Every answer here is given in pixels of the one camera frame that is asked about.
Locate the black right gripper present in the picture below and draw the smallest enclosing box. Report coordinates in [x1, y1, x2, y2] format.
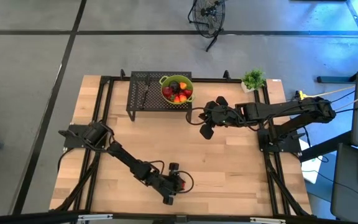
[198, 96, 241, 140]

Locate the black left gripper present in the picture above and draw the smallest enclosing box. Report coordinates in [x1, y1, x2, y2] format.
[149, 162, 186, 206]

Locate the green plastic colander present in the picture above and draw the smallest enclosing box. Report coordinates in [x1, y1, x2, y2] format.
[159, 74, 196, 105]

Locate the black kitchen knife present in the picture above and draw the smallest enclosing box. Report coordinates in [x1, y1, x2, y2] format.
[141, 74, 151, 110]

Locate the green plant in white pot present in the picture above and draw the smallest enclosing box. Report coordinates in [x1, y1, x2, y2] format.
[240, 70, 267, 93]

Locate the black perforated metal shelf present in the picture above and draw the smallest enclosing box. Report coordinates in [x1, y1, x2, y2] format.
[126, 70, 193, 123]

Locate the black floor fan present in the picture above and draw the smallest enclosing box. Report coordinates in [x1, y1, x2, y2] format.
[187, 0, 226, 53]

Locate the white floor box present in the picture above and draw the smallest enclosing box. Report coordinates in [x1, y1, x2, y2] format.
[300, 139, 323, 184]

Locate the black desk leg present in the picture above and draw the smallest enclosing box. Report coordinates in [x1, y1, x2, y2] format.
[298, 130, 354, 163]

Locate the dark floor foot bar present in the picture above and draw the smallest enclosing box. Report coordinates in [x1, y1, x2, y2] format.
[316, 75, 357, 84]

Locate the dark grey side desk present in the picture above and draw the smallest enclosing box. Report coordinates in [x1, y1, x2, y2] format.
[330, 142, 358, 223]

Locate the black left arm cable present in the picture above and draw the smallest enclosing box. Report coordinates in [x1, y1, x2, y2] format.
[147, 160, 195, 194]

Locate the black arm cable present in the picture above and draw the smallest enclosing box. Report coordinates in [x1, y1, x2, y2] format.
[147, 160, 195, 194]
[185, 106, 208, 126]

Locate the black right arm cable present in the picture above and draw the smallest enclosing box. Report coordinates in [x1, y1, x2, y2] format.
[185, 106, 208, 126]

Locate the black aluminium table frame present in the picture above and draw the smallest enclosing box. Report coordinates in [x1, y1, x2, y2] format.
[50, 68, 313, 218]

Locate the silver metal bracket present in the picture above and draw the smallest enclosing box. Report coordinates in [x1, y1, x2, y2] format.
[76, 213, 114, 222]
[249, 217, 287, 224]

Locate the yellow floor cable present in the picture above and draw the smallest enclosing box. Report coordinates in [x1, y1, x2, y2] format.
[303, 85, 357, 99]

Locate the black overhead frame beam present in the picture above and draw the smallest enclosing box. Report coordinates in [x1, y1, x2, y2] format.
[0, 210, 358, 224]

